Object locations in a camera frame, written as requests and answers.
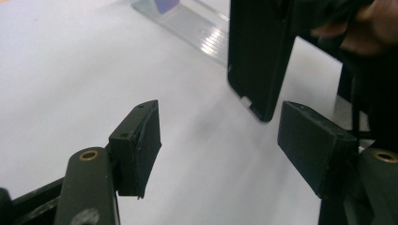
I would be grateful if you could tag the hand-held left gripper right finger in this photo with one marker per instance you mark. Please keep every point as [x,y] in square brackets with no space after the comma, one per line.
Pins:
[316,146]

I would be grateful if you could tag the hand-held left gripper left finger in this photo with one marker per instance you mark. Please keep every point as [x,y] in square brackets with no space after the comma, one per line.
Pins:
[137,150]

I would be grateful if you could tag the black phone case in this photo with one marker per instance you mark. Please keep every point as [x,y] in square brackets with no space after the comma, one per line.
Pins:
[259,53]

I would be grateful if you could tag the white table board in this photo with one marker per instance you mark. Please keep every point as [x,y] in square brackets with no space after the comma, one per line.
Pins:
[78,78]

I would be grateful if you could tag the clear plastic phone case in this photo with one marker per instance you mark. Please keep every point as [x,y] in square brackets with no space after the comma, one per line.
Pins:
[194,28]

